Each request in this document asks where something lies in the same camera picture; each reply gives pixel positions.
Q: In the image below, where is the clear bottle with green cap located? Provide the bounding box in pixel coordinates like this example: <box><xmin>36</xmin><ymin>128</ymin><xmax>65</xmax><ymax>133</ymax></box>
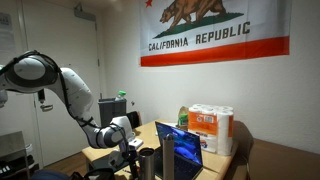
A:
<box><xmin>114</xmin><ymin>90</ymin><xmax>128</xmax><ymax>102</ymax></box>

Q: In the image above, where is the black jacket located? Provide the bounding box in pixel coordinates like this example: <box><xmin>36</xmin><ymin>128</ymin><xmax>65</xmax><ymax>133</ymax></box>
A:
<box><xmin>126</xmin><ymin>110</ymin><xmax>141</xmax><ymax>129</ymax></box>

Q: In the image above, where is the grey trash bin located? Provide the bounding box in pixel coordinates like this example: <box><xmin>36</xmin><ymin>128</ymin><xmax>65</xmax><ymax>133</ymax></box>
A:
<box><xmin>97</xmin><ymin>97</ymin><xmax>128</xmax><ymax>128</ymax></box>

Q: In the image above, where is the California Republic flag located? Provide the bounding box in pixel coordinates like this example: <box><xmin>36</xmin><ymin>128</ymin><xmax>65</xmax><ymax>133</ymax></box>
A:
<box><xmin>139</xmin><ymin>0</ymin><xmax>293</xmax><ymax>68</ymax></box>

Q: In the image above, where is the tall steel cylinder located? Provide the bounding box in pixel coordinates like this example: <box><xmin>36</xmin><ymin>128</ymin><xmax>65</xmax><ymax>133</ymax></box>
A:
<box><xmin>162</xmin><ymin>133</ymin><xmax>175</xmax><ymax>180</ymax></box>

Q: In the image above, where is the wooden chair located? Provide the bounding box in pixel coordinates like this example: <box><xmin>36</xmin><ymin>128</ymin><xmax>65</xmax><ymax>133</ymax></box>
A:
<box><xmin>137</xmin><ymin>110</ymin><xmax>144</xmax><ymax>127</ymax></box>

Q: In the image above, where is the white paper wall notice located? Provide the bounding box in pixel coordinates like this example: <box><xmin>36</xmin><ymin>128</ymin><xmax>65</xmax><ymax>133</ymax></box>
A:
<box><xmin>0</xmin><ymin>12</ymin><xmax>16</xmax><ymax>63</ymax></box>

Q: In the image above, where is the brown paper bag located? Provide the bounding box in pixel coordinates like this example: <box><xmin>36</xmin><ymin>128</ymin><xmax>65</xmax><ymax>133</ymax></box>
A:
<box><xmin>177</xmin><ymin>105</ymin><xmax>190</xmax><ymax>132</ymax></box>

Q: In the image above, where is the grey cabinet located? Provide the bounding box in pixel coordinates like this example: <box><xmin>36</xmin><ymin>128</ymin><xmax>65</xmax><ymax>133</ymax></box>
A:
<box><xmin>0</xmin><ymin>130</ymin><xmax>36</xmax><ymax>179</ymax></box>

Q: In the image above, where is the orange toilet paper pack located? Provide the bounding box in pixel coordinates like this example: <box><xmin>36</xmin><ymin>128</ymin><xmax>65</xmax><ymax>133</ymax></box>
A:
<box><xmin>187</xmin><ymin>103</ymin><xmax>235</xmax><ymax>157</ymax></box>

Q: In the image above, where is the steel tumbler cup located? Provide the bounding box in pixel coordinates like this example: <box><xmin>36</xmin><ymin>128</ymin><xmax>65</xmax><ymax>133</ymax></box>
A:
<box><xmin>137</xmin><ymin>147</ymin><xmax>156</xmax><ymax>180</ymax></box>

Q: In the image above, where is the grey door closer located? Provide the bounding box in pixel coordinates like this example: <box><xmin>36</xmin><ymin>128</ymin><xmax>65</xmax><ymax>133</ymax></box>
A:
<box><xmin>73</xmin><ymin>2</ymin><xmax>98</xmax><ymax>23</ymax></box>

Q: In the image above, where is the dark rectangular mat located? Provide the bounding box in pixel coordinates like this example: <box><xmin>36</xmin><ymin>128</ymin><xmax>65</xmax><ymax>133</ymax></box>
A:
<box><xmin>90</xmin><ymin>150</ymin><xmax>130</xmax><ymax>173</ymax></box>

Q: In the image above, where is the metal door handle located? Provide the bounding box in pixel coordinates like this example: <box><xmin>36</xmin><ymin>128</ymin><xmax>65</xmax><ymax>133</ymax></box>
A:
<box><xmin>39</xmin><ymin>104</ymin><xmax>54</xmax><ymax>113</ymax></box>

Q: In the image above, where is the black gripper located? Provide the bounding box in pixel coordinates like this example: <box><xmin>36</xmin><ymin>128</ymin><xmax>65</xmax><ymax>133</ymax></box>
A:
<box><xmin>123</xmin><ymin>148</ymin><xmax>140</xmax><ymax>180</ymax></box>

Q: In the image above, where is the white door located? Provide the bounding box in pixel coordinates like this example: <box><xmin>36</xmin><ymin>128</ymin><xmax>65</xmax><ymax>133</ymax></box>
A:
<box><xmin>21</xmin><ymin>0</ymin><xmax>103</xmax><ymax>166</ymax></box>

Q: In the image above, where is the black laptop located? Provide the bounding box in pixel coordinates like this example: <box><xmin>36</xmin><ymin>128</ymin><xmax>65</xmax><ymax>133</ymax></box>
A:
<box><xmin>153</xmin><ymin>120</ymin><xmax>205</xmax><ymax>180</ymax></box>

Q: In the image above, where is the small green bottle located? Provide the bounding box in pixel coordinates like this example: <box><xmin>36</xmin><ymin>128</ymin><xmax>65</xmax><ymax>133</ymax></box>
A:
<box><xmin>178</xmin><ymin>114</ymin><xmax>190</xmax><ymax>128</ymax></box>

